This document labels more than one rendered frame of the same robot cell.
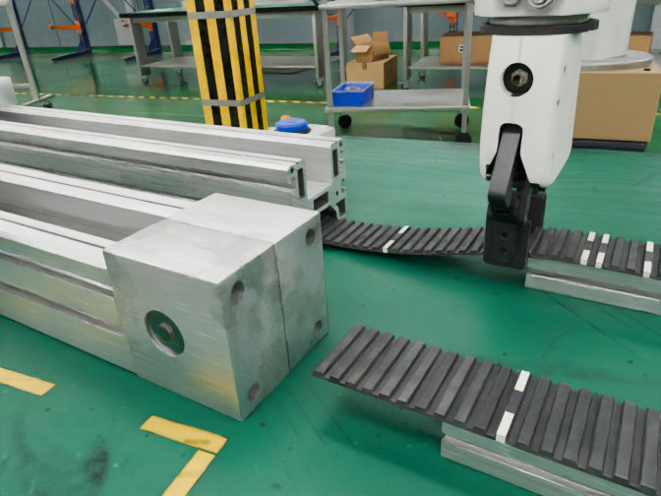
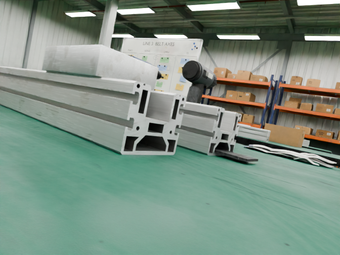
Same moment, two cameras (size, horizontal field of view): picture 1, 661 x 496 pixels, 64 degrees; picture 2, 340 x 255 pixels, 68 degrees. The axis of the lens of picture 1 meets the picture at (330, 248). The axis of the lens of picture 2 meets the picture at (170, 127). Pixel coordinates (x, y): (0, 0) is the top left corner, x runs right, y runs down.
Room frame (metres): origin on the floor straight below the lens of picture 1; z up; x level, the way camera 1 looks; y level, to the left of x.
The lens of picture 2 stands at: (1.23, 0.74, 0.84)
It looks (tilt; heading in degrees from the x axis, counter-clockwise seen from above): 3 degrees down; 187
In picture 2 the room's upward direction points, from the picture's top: 12 degrees clockwise
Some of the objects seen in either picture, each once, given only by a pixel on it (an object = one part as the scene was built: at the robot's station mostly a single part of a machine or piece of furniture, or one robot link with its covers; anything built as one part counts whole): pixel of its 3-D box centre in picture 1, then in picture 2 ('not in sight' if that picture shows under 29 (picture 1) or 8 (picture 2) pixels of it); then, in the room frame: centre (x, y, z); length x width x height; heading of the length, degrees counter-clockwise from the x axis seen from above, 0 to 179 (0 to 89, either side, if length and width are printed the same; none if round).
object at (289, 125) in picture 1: (291, 128); not in sight; (0.66, 0.04, 0.84); 0.04 x 0.04 x 0.02
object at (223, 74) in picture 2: not in sight; (232, 108); (-9.48, 1.80, 1.58); 2.83 x 0.98 x 3.15; 65
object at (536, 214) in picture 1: (528, 194); not in sight; (0.42, -0.17, 0.83); 0.03 x 0.03 x 0.07; 58
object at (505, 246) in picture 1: (504, 232); not in sight; (0.35, -0.13, 0.83); 0.03 x 0.03 x 0.07; 58
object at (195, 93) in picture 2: not in sight; (199, 102); (0.42, 0.71, 0.89); 0.20 x 0.08 x 0.22; 156
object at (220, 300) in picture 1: (238, 286); not in sight; (0.31, 0.06, 0.83); 0.12 x 0.09 x 0.10; 148
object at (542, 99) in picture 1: (530, 93); not in sight; (0.38, -0.15, 0.93); 0.10 x 0.07 x 0.11; 148
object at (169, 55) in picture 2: not in sight; (148, 100); (-2.72, -0.18, 0.97); 1.50 x 0.50 x 1.95; 65
